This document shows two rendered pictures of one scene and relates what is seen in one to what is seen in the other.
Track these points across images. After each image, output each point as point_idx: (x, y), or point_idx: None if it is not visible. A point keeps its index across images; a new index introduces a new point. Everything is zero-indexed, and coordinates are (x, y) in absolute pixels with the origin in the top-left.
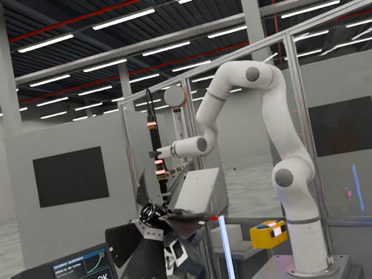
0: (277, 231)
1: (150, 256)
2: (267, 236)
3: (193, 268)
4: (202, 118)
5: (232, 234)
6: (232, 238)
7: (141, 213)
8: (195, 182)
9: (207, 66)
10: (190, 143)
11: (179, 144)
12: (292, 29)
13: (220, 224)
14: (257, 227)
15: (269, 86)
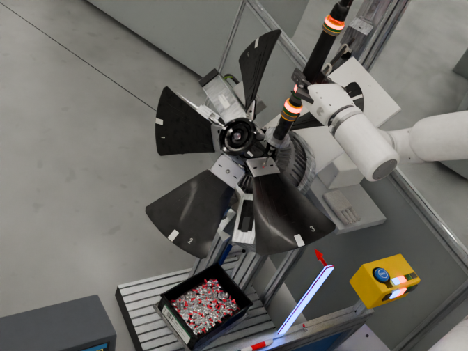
0: (397, 294)
1: (203, 205)
2: (377, 299)
3: (253, 248)
4: (420, 150)
5: (349, 175)
6: (345, 180)
7: (227, 126)
8: None
9: None
10: (365, 156)
11: (349, 131)
12: None
13: (320, 275)
14: (374, 272)
15: None
